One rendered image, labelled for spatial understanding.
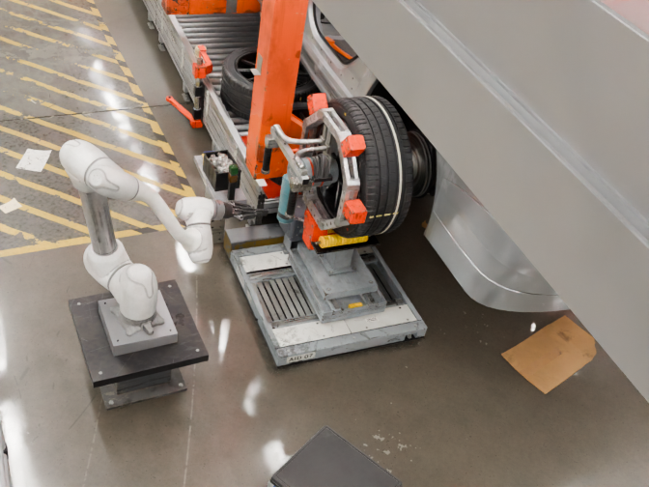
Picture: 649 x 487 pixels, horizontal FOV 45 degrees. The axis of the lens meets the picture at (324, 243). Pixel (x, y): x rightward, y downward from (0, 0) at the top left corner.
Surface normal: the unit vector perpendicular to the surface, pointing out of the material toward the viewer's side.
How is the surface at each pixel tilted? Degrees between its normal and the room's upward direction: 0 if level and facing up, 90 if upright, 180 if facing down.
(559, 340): 3
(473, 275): 90
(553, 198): 90
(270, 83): 90
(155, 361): 0
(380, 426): 0
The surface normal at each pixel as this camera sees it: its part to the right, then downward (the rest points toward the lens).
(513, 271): -0.49, 0.62
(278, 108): 0.37, 0.64
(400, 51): -0.91, 0.14
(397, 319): 0.15, -0.76
